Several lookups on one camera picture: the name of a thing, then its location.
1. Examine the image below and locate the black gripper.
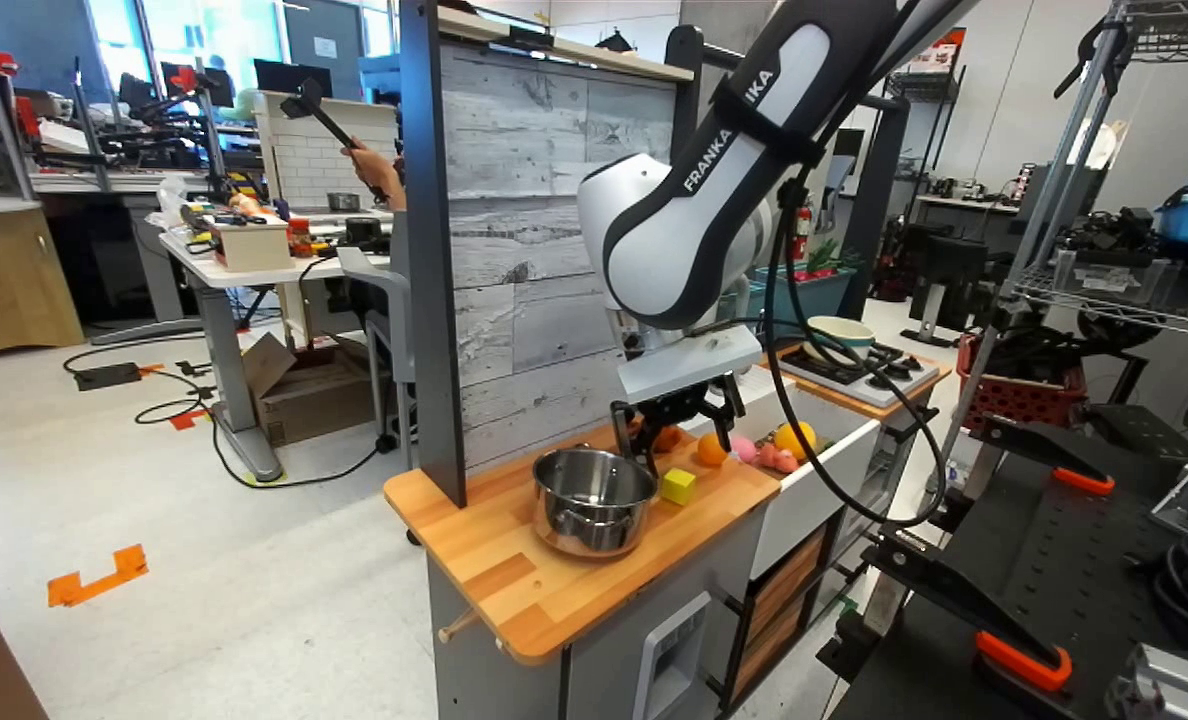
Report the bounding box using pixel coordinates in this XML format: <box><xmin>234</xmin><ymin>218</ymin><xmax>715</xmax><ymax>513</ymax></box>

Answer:
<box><xmin>607</xmin><ymin>372</ymin><xmax>751</xmax><ymax>471</ymax></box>

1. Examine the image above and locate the orange toy ball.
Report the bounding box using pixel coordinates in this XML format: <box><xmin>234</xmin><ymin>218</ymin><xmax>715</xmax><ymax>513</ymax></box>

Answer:
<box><xmin>688</xmin><ymin>432</ymin><xmax>734</xmax><ymax>471</ymax></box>

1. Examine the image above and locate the yellow cube block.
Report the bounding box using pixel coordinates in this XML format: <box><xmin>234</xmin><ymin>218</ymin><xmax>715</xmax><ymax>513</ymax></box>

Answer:
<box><xmin>657</xmin><ymin>463</ymin><xmax>702</xmax><ymax>509</ymax></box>

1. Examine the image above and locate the round yellow plush toy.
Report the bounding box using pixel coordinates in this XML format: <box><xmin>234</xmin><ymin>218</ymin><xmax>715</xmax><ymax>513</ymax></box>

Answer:
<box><xmin>767</xmin><ymin>418</ymin><xmax>826</xmax><ymax>463</ymax></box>

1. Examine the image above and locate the pink toy ball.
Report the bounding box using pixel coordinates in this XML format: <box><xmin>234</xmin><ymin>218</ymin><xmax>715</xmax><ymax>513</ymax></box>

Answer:
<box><xmin>729</xmin><ymin>432</ymin><xmax>806</xmax><ymax>480</ymax></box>

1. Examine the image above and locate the silver metal pot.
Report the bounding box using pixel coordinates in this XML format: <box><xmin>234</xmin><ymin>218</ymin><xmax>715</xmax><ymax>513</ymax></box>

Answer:
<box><xmin>528</xmin><ymin>444</ymin><xmax>659</xmax><ymax>565</ymax></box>

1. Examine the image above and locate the white toy sink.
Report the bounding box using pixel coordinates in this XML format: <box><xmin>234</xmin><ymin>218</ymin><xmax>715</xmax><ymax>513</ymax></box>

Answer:
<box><xmin>734</xmin><ymin>364</ymin><xmax>883</xmax><ymax>584</ymax></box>

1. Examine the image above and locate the grey toy stove top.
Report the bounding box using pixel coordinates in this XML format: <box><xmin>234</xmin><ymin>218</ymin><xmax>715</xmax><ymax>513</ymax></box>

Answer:
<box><xmin>767</xmin><ymin>334</ymin><xmax>950</xmax><ymax>410</ymax></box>

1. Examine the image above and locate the grey toy kitchen cabinet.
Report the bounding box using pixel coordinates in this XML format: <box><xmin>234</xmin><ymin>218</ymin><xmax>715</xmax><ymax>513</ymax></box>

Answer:
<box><xmin>381</xmin><ymin>334</ymin><xmax>958</xmax><ymax>720</ymax></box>

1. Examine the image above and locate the white bowl teal rim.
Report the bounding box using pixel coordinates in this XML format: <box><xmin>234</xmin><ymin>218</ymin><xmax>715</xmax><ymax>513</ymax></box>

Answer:
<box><xmin>806</xmin><ymin>313</ymin><xmax>882</xmax><ymax>372</ymax></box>

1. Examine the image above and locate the teal planter box with vegetables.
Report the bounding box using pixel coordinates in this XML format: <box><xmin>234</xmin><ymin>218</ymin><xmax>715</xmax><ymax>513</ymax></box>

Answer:
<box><xmin>747</xmin><ymin>259</ymin><xmax>858</xmax><ymax>342</ymax></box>

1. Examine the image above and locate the grey wood-look back panel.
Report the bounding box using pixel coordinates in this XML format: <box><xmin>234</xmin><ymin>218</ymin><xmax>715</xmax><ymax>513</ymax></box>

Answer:
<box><xmin>435</xmin><ymin>34</ymin><xmax>686</xmax><ymax>474</ymax></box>

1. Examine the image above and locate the red fire extinguisher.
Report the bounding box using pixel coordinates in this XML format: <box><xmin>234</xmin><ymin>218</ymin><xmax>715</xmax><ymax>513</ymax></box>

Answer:
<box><xmin>790</xmin><ymin>196</ymin><xmax>821</xmax><ymax>265</ymax></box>

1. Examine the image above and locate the red perforated crate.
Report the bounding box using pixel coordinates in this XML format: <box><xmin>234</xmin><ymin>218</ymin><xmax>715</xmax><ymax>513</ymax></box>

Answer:
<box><xmin>958</xmin><ymin>333</ymin><xmax>1087</xmax><ymax>432</ymax></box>

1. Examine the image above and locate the brown cardboard box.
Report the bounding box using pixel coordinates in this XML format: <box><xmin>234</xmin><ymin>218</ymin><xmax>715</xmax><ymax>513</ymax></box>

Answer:
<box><xmin>242</xmin><ymin>333</ymin><xmax>376</xmax><ymax>446</ymax></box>

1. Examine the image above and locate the person in blue shirt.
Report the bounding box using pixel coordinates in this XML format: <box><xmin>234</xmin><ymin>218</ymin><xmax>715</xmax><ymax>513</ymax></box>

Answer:
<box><xmin>346</xmin><ymin>135</ymin><xmax>412</xmax><ymax>217</ymax></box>

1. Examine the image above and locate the black work table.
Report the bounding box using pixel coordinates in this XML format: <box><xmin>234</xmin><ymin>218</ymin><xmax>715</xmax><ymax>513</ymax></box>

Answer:
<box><xmin>816</xmin><ymin>395</ymin><xmax>1188</xmax><ymax>720</ymax></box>

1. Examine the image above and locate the wooden shelf board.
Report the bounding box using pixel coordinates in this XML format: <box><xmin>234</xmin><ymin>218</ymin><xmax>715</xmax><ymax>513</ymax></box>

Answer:
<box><xmin>433</xmin><ymin>3</ymin><xmax>698</xmax><ymax>89</ymax></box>

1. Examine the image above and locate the white desk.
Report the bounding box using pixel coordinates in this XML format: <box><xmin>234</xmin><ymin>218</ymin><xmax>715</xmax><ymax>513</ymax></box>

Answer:
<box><xmin>150</xmin><ymin>212</ymin><xmax>404</xmax><ymax>488</ymax></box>

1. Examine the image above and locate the grey tripod stand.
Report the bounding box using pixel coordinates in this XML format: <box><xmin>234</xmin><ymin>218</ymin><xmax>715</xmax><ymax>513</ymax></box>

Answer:
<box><xmin>916</xmin><ymin>0</ymin><xmax>1145</xmax><ymax>523</ymax></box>

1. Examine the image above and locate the black power adapter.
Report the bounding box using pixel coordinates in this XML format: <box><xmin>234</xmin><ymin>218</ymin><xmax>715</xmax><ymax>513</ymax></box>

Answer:
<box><xmin>69</xmin><ymin>354</ymin><xmax>145</xmax><ymax>390</ymax></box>

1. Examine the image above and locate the wooden side cabinet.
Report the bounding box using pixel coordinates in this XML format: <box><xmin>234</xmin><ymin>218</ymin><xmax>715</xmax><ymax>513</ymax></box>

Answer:
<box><xmin>0</xmin><ymin>196</ymin><xmax>87</xmax><ymax>369</ymax></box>

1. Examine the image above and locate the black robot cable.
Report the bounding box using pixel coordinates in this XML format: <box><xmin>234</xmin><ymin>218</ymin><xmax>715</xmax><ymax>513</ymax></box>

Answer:
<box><xmin>747</xmin><ymin>172</ymin><xmax>950</xmax><ymax>533</ymax></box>

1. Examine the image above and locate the black kitchen frame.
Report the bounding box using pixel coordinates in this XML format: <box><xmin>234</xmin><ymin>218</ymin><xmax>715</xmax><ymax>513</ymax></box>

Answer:
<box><xmin>397</xmin><ymin>0</ymin><xmax>913</xmax><ymax>513</ymax></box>

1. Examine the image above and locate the orange clamp handle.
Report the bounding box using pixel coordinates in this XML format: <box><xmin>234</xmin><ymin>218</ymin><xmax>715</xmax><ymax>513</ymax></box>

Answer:
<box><xmin>972</xmin><ymin>629</ymin><xmax>1080</xmax><ymax>696</ymax></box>
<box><xmin>1048</xmin><ymin>459</ymin><xmax>1122</xmax><ymax>503</ymax></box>

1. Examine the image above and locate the black floor cable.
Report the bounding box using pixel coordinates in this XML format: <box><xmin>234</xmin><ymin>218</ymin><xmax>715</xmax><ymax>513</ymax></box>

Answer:
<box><xmin>59</xmin><ymin>334</ymin><xmax>384</xmax><ymax>497</ymax></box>

